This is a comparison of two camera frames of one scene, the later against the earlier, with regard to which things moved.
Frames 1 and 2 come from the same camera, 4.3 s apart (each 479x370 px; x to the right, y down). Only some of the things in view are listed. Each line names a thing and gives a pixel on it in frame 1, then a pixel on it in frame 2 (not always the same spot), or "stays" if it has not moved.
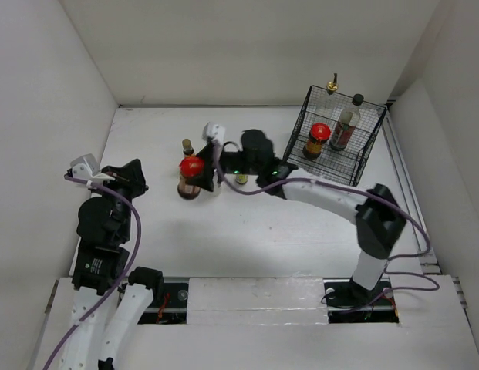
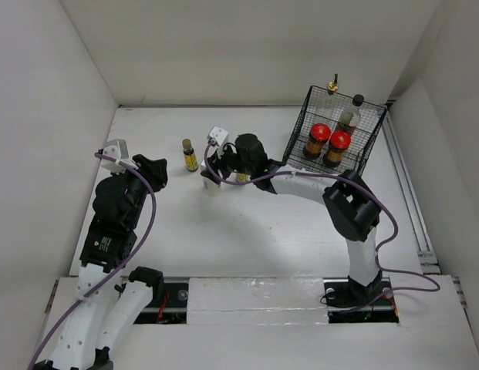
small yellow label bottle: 241,179 stays
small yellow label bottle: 187,150 stays
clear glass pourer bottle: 327,106 stays
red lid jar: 190,167 to 339,141
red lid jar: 318,133 stays
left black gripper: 130,174 to 154,170
